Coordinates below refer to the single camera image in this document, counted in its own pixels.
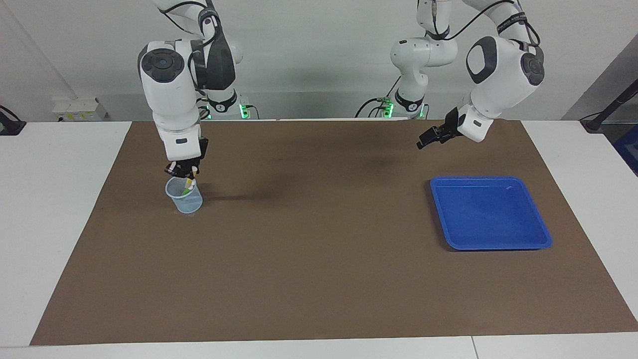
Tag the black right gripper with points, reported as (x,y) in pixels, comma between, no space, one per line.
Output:
(192,159)

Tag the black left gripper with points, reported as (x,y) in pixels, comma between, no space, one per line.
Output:
(451,125)

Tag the yellow pen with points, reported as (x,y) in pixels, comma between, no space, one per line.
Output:
(190,185)

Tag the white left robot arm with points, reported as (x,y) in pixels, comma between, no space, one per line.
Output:
(498,75)

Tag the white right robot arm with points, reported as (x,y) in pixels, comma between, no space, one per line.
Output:
(172,89)

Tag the translucent pale blue cup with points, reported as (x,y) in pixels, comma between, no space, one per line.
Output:
(188,202)

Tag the blue plastic tray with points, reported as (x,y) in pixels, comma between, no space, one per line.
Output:
(488,214)

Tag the brown table mat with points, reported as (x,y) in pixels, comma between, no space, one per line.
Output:
(319,249)

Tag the black pole stand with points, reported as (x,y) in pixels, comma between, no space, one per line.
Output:
(593,124)

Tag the black table clamp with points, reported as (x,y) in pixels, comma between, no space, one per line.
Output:
(10,127)

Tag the blue box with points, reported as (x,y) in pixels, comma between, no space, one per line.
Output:
(630,149)

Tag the white wall power box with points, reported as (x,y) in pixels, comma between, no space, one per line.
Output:
(79,109)

